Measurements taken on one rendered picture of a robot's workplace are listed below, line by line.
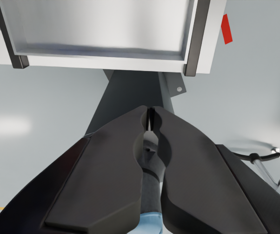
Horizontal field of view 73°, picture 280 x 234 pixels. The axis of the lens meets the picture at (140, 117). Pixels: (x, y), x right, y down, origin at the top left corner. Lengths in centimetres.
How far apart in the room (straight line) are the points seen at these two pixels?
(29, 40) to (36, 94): 118
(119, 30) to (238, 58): 111
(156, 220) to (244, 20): 116
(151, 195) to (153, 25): 33
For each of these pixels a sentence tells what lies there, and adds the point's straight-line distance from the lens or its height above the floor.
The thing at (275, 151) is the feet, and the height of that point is 1.
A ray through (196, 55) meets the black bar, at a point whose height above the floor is 90.
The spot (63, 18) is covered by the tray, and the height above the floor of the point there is 88.
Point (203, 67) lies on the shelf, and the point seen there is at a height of 88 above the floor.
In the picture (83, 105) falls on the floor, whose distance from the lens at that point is 144.
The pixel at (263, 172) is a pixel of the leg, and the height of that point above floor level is 26.
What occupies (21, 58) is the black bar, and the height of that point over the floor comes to 90.
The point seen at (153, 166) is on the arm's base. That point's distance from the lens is 50.
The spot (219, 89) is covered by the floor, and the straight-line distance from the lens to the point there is 140.
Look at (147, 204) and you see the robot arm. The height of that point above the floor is 97.
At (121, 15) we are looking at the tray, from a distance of 32.
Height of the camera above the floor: 120
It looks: 58 degrees down
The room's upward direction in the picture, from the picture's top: 177 degrees counter-clockwise
